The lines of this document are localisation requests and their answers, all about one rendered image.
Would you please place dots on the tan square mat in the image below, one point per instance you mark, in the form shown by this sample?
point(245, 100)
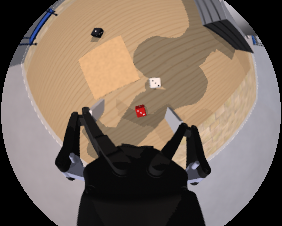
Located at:
point(108, 67)

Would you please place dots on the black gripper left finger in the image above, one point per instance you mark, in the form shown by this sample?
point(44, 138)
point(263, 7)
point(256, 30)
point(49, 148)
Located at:
point(68, 160)

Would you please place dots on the red die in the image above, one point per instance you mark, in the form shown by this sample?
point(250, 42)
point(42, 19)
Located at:
point(140, 111)

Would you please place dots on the white die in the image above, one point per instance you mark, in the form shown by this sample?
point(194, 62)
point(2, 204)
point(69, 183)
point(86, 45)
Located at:
point(154, 82)

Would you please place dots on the black die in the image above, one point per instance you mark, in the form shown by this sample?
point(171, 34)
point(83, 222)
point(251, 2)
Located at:
point(97, 32)

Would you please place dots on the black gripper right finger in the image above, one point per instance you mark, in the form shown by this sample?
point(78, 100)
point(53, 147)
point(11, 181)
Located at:
point(197, 166)

